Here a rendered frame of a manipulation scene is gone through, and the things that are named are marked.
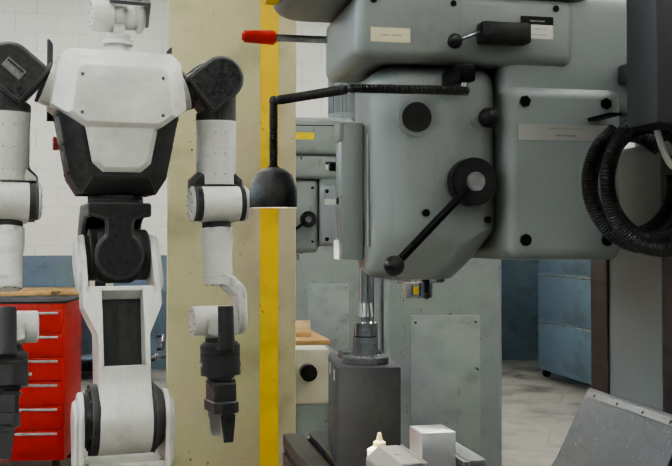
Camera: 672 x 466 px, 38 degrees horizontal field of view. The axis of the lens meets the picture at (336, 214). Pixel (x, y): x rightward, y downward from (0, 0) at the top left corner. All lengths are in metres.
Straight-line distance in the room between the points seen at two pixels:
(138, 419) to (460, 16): 1.03
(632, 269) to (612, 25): 0.40
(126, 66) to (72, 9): 8.69
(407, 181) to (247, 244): 1.82
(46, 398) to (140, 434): 4.03
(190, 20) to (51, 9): 7.54
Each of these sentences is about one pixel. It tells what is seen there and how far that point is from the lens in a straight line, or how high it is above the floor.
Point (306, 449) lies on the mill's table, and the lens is 2.03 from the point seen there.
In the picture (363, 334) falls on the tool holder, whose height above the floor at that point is 1.19.
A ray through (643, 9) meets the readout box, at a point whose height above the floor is 1.66.
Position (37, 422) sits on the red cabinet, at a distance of 6.06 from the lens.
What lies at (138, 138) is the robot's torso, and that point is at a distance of 2.07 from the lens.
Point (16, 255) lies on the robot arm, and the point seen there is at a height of 1.34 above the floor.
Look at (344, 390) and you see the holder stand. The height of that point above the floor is 1.09.
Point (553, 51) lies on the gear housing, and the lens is 1.51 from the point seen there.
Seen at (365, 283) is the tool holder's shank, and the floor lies 1.29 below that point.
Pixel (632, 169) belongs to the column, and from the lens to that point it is 1.69.
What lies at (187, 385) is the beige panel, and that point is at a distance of 3.23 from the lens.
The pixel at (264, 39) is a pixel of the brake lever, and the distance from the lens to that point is 1.61.
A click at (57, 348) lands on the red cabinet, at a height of 0.73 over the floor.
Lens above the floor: 1.37
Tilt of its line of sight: 1 degrees up
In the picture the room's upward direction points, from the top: straight up
